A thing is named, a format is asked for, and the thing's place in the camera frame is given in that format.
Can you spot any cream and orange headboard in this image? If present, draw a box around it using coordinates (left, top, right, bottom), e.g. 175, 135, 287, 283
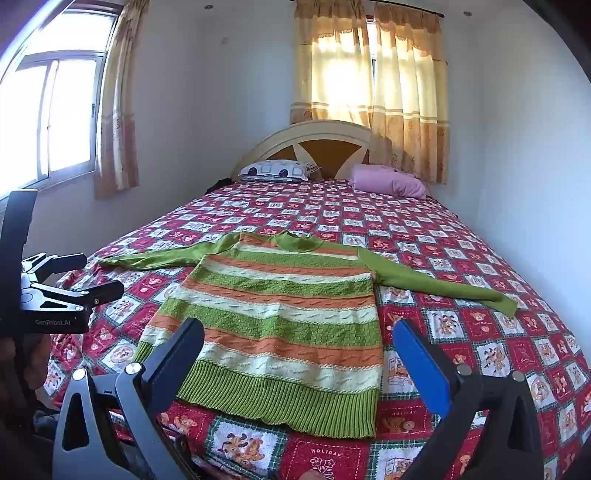
229, 119, 403, 182

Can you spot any sliding glass window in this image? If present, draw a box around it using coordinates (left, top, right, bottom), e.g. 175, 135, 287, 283
0, 9, 119, 200

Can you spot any beige patterned curtain panel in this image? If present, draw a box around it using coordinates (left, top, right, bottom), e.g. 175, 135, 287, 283
369, 2, 451, 185
290, 0, 378, 131

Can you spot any dark curtain rod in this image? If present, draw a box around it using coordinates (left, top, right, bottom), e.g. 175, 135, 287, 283
291, 0, 472, 20

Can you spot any dark cloth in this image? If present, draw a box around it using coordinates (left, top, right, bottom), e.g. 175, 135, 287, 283
203, 175, 242, 195

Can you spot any green orange striped knit sweater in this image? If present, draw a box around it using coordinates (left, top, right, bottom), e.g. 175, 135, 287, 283
98, 231, 519, 439

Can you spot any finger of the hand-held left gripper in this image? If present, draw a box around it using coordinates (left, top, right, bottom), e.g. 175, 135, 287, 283
22, 251, 88, 280
28, 281, 125, 310

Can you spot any pink pillow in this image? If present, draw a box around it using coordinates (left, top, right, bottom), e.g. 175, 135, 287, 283
349, 165, 428, 200

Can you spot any white patterned pillow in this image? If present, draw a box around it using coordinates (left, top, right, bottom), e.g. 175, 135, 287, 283
239, 159, 311, 182

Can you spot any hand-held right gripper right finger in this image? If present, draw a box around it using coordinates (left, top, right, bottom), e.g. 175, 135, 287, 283
392, 318, 546, 480

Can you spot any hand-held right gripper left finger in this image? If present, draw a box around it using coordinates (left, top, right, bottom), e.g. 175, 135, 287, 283
52, 318, 206, 480

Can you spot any red checked printed blanket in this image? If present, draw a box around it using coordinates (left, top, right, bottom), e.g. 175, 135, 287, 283
44, 178, 591, 480

